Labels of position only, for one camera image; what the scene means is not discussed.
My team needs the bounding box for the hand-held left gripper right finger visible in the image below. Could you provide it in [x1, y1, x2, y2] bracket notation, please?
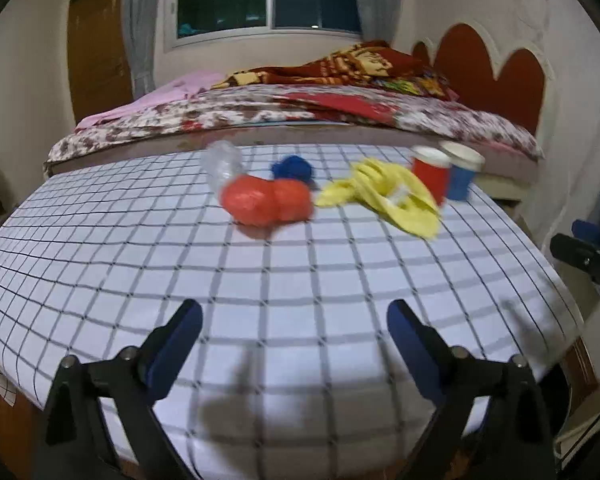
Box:
[386, 299, 571, 480]

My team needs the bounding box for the brown wooden door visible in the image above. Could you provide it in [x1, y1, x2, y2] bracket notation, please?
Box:
[67, 0, 133, 126]

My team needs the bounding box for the clear plastic bottle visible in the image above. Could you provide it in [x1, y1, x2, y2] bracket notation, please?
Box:
[200, 140, 244, 196]

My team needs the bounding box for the grey curtain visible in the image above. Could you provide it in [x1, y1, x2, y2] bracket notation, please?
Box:
[122, 0, 156, 98]
[350, 0, 398, 46]

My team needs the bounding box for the yellow rubber glove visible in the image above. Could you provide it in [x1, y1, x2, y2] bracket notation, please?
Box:
[314, 157, 442, 238]

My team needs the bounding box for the red plastic bag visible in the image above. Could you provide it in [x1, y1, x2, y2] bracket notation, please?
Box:
[221, 175, 315, 227]

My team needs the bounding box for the bed frame with mattress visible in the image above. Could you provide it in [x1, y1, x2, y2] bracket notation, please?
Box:
[42, 125, 536, 201]

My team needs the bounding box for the red patterned blanket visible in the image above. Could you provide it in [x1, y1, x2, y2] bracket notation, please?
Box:
[212, 40, 461, 103]

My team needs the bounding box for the sliding window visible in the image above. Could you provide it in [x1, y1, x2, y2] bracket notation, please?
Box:
[162, 0, 366, 51]

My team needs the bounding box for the blue ball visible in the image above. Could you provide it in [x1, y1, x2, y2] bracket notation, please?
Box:
[271, 155, 317, 183]

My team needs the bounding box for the white checkered tablecloth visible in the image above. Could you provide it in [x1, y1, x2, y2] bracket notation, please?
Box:
[0, 142, 586, 466]

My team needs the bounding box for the red paper cup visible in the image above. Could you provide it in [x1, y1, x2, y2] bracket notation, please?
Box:
[411, 145, 452, 207]

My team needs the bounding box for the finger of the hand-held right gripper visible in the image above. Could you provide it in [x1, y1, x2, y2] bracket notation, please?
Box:
[571, 219, 600, 248]
[550, 232, 600, 306]

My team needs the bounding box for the pink cloth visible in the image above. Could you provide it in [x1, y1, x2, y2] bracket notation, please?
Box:
[75, 71, 226, 130]

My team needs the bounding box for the floral quilt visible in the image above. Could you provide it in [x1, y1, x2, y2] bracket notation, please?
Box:
[45, 85, 543, 166]

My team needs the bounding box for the blue paper cup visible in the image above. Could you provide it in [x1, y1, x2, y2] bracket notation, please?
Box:
[440, 141, 486, 202]

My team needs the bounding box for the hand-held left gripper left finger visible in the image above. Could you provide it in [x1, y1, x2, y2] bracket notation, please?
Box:
[32, 299, 203, 480]

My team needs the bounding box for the red heart-shaped headboard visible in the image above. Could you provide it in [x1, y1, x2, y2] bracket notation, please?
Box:
[411, 20, 556, 136]

